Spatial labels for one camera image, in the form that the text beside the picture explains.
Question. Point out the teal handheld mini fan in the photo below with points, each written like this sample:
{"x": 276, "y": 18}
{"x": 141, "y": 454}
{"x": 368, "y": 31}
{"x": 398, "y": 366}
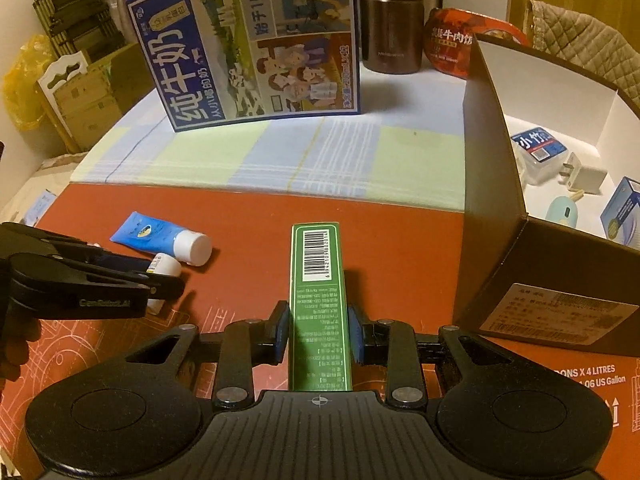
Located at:
{"x": 562, "y": 210}

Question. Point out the small blue white box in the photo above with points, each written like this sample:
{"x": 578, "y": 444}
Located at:
{"x": 622, "y": 210}

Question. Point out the red instant food bowl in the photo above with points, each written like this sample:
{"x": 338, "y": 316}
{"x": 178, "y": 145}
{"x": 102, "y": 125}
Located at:
{"x": 450, "y": 45}

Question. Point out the clear packet blue label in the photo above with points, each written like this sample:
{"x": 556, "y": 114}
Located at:
{"x": 537, "y": 145}

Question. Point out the brown corrugated carton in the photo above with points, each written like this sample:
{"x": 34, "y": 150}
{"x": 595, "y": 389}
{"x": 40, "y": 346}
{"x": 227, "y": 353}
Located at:
{"x": 90, "y": 110}

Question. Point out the pastel checked tablecloth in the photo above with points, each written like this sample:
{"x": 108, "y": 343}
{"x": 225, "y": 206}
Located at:
{"x": 250, "y": 160}

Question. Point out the red printed cardboard sheet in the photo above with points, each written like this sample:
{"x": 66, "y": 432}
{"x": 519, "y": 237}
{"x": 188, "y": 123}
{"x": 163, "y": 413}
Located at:
{"x": 240, "y": 270}

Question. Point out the person's left hand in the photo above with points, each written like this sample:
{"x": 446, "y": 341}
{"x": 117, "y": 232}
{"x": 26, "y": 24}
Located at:
{"x": 15, "y": 350}

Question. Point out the brown thermos jar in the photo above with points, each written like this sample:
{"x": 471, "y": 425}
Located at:
{"x": 390, "y": 25}

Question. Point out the blue illustrated milk carton box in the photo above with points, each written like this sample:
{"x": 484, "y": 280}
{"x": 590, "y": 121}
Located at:
{"x": 225, "y": 60}

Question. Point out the yellow plastic bag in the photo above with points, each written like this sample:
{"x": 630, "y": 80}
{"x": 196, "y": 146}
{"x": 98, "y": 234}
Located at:
{"x": 25, "y": 75}

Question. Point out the beige quilted chair cover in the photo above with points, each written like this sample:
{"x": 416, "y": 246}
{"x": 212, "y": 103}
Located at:
{"x": 575, "y": 40}

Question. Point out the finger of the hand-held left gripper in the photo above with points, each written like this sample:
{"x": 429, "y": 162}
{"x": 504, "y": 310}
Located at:
{"x": 120, "y": 262}
{"x": 165, "y": 287}

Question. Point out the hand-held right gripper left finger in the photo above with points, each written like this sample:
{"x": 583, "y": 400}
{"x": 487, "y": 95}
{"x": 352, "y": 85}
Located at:
{"x": 282, "y": 330}

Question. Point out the white plug charger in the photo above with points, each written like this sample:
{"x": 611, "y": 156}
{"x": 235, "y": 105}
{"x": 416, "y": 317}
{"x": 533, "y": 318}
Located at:
{"x": 585, "y": 177}

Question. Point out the white scalloped board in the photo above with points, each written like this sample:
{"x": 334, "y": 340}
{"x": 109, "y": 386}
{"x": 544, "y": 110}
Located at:
{"x": 62, "y": 70}

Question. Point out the blue tube white cap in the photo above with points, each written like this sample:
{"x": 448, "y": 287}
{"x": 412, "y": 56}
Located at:
{"x": 145, "y": 232}

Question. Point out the small white bottle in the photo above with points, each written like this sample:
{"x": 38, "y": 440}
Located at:
{"x": 167, "y": 265}

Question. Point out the dark slatted folding stool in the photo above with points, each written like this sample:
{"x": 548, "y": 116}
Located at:
{"x": 70, "y": 5}

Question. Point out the brown cardboard box white inside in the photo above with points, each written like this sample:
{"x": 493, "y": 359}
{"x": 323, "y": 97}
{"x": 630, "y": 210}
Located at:
{"x": 500, "y": 210}

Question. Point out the long green box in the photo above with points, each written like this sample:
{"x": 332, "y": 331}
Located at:
{"x": 320, "y": 310}

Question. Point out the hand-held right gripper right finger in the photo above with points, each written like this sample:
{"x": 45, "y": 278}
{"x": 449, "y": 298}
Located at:
{"x": 356, "y": 332}

